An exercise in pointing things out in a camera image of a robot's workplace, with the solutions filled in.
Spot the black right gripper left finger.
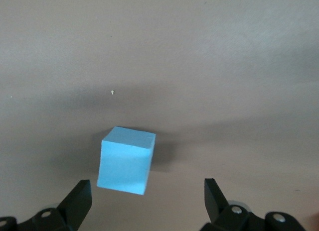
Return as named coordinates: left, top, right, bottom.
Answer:
left=0, top=180, right=93, bottom=231

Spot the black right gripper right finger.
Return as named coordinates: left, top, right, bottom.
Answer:
left=200, top=178, right=306, bottom=231

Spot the light blue foam block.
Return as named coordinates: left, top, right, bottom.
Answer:
left=96, top=126, right=157, bottom=196

